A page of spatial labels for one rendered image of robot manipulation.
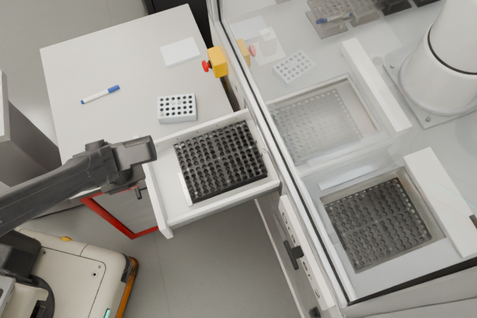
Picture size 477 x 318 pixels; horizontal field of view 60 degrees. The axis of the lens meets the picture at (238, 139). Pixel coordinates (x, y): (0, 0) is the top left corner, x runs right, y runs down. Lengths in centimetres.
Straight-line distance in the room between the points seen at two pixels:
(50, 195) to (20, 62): 219
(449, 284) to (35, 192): 53
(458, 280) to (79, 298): 154
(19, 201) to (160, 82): 94
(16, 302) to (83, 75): 76
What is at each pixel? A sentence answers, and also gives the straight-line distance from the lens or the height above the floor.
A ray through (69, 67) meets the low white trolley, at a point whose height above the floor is 76.
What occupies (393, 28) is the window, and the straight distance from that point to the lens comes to 41.
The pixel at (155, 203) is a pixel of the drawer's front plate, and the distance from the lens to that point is 111.
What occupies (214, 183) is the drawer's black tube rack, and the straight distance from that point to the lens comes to 113.
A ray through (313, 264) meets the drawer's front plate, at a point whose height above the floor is 93.
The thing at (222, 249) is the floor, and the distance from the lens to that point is 200.
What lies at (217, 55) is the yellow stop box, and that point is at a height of 91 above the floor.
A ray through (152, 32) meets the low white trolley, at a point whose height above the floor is 76.
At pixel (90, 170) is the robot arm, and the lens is 76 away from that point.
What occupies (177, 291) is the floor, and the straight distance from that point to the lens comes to 200.
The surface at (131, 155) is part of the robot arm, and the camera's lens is 86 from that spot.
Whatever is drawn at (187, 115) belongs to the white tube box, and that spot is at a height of 80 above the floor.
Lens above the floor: 196
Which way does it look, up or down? 64 degrees down
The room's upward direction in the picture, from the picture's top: 5 degrees counter-clockwise
